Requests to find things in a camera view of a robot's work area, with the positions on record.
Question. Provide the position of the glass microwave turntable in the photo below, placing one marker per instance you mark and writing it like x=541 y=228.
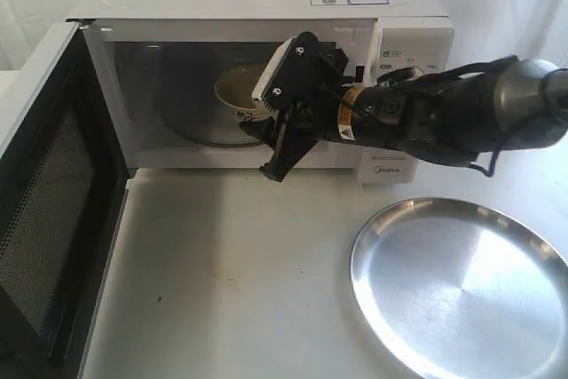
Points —
x=205 y=122

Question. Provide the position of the cream ceramic bowl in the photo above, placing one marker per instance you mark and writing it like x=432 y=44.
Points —
x=234 y=90

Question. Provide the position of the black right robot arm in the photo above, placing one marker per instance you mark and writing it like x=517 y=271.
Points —
x=446 y=118

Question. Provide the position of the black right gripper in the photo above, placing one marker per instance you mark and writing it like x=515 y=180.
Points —
x=300 y=89

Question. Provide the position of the white microwave oven body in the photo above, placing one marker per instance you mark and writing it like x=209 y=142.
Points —
x=149 y=52

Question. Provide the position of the round steel plate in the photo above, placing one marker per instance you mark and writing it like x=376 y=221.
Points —
x=452 y=289

